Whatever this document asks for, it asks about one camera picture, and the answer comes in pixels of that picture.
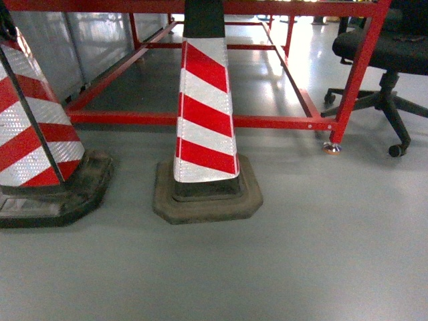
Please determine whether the red white traffic cone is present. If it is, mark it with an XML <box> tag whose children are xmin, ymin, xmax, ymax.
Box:
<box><xmin>153</xmin><ymin>1</ymin><xmax>263</xmax><ymax>225</ymax></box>

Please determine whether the red metal table frame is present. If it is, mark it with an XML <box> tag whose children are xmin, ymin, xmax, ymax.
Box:
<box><xmin>0</xmin><ymin>0</ymin><xmax>393</xmax><ymax>156</ymax></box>

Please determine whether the black office chair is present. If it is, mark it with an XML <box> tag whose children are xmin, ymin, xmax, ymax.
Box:
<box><xmin>320</xmin><ymin>0</ymin><xmax>428</xmax><ymax>158</ymax></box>

